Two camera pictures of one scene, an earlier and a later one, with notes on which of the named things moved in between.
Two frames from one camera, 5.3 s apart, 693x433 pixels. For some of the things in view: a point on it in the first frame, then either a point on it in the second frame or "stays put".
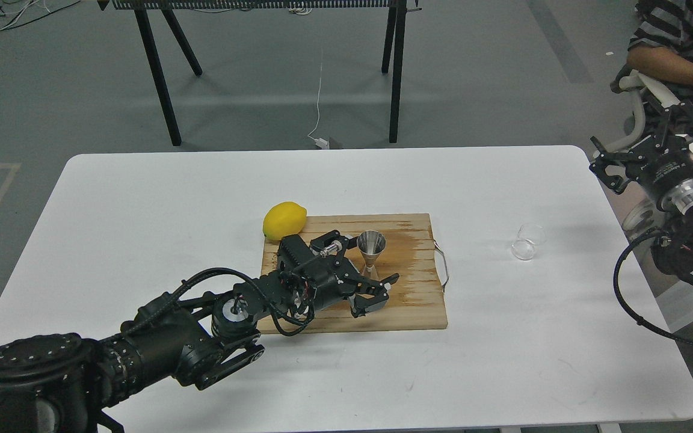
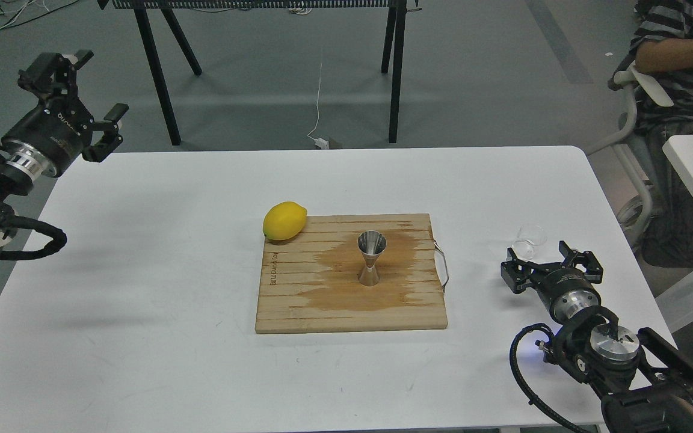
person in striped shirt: (686, 44) stays put
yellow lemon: (284, 218) stays put
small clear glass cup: (529, 236) stays put
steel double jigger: (371, 243) stays put
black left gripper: (307, 282) → (45, 142)
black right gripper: (659, 163) → (567, 291)
